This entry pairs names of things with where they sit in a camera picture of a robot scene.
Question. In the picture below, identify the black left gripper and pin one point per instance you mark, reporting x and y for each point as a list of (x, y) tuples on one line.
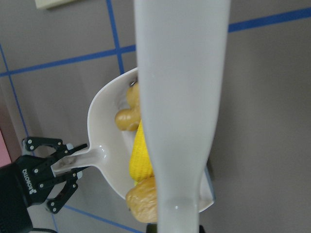
[(28, 180)]

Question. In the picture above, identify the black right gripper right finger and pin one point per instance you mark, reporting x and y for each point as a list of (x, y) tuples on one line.
[(201, 229)]

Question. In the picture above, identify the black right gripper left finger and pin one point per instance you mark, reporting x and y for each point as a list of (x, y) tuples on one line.
[(151, 228)]

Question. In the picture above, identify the brown toy potato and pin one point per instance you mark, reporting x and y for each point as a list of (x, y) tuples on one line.
[(142, 201)]

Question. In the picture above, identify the yellow toy corn cob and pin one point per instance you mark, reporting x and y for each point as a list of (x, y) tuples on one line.
[(140, 167)]

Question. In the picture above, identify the beige plastic dustpan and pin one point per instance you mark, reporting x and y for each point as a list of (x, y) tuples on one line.
[(109, 148)]

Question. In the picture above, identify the tan toy ginger root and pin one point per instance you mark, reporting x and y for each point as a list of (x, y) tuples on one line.
[(128, 119)]

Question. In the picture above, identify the beige brush black bristles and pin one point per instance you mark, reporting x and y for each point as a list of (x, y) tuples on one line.
[(181, 53)]

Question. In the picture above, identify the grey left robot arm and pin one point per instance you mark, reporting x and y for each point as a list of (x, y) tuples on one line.
[(14, 217)]

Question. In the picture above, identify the pink plastic bin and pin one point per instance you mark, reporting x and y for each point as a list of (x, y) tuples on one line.
[(4, 155)]

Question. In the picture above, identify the bamboo cutting board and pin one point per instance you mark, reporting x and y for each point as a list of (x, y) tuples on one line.
[(51, 4)]

